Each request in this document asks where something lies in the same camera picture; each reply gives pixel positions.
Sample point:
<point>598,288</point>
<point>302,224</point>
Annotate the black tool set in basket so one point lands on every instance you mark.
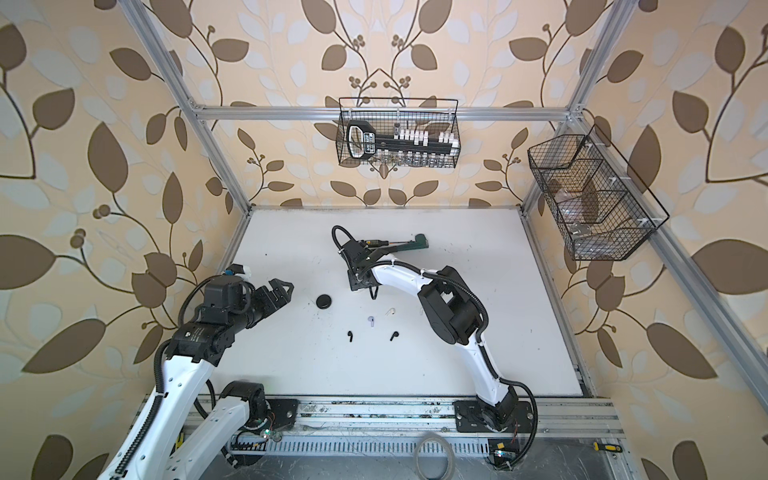
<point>399,145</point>

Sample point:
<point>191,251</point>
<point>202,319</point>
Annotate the back wire basket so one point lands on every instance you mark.
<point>432,113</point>

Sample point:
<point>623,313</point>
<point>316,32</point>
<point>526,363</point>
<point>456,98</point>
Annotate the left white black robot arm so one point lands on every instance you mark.
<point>185,423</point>

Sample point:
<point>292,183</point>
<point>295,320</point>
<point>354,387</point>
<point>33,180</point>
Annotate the black round earbud case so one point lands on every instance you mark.
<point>323,301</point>

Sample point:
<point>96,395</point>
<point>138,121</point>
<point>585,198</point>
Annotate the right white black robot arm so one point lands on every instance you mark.
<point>455,314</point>

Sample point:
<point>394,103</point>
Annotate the green handled tool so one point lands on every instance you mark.
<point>419,242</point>

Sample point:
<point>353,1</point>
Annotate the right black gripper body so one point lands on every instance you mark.
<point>355,282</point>

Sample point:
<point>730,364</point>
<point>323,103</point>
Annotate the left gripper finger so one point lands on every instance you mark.
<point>280,289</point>
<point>271,303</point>

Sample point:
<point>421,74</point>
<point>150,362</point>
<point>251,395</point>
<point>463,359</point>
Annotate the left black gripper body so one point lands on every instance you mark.
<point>250,311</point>

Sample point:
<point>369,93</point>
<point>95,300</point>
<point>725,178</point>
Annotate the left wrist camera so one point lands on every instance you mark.
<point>238,270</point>

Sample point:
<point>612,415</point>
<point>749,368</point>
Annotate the small yellow black screwdriver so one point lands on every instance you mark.
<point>608,447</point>

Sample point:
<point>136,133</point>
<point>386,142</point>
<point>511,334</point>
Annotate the side wire basket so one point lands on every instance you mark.
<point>598,207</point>

